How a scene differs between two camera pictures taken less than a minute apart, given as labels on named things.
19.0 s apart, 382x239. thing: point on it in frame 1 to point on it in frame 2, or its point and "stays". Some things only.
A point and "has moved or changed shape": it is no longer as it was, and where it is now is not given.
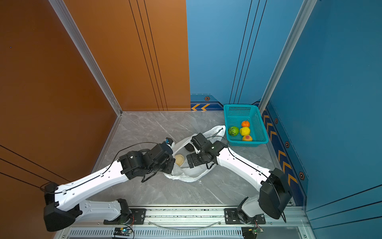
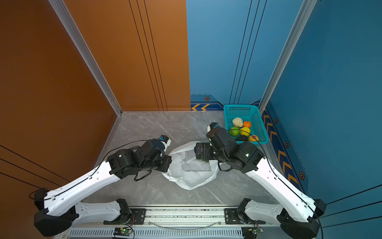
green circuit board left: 123,231 stays
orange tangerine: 245,124 stays
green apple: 233,131 stays
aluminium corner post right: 307,7 stays
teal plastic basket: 235,114 stays
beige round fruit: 179,159 to 238,122
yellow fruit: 244,131 stays
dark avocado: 189,147 to 242,138
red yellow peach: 247,138 to 254,139
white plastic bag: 184,173 has moved or changed shape
